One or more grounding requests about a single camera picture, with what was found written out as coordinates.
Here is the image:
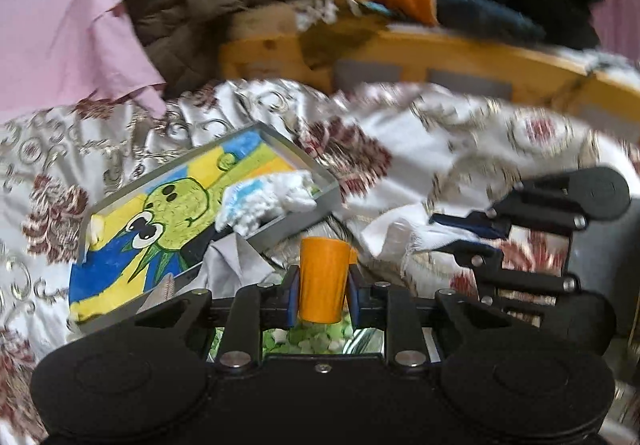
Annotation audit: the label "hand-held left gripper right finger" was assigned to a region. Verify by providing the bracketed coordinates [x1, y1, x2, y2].
[346, 266, 504, 372]

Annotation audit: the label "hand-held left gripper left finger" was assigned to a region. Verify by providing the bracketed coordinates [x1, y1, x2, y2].
[135, 266, 302, 372]

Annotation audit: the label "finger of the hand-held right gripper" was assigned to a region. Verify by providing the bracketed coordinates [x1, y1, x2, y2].
[444, 240, 582, 312]
[429, 172, 590, 239]

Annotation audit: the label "orange plastic cup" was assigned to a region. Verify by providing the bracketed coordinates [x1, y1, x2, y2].
[298, 236, 359, 324]

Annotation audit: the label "grey tray with dinosaur print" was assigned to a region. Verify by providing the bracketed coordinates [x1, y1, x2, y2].
[67, 122, 342, 332]

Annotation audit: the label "bag of green candies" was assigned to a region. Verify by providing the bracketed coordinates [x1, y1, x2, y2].
[212, 319, 387, 357]

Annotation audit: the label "grey face mask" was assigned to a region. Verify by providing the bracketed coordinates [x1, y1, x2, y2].
[207, 235, 283, 298]

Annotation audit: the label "floral satin blanket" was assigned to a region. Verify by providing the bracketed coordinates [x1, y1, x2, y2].
[0, 78, 640, 445]

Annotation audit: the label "blue jeans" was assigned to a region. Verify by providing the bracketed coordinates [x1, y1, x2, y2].
[434, 0, 547, 44]

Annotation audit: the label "brown printed cloth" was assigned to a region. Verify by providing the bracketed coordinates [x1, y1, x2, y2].
[299, 0, 387, 72]

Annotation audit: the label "pink bed sheet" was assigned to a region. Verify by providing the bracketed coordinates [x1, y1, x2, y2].
[0, 0, 176, 118]

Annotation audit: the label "wooden bed frame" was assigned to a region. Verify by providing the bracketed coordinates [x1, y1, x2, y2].
[220, 22, 640, 141]

